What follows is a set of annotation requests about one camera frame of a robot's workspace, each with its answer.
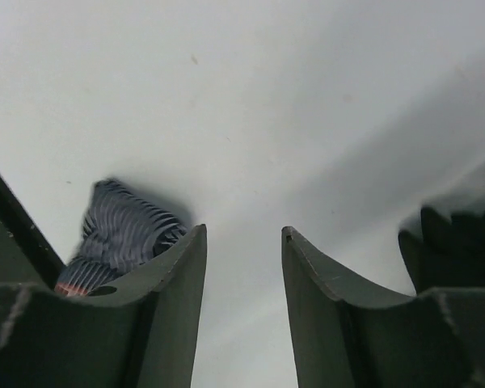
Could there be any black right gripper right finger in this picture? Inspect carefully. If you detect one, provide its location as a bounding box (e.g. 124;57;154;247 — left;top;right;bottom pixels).
282;226;485;387

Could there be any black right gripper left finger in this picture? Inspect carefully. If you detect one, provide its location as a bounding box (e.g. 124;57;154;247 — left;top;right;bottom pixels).
0;225;207;387

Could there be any striped navy underwear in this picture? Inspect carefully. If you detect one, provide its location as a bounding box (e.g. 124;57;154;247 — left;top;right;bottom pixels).
54;179;188;297

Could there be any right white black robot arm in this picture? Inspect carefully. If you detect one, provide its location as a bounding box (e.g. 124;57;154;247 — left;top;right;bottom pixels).
0;177;485;387

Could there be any navy white underwear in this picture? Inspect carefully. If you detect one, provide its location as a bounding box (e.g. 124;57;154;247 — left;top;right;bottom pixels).
398;206;485;293

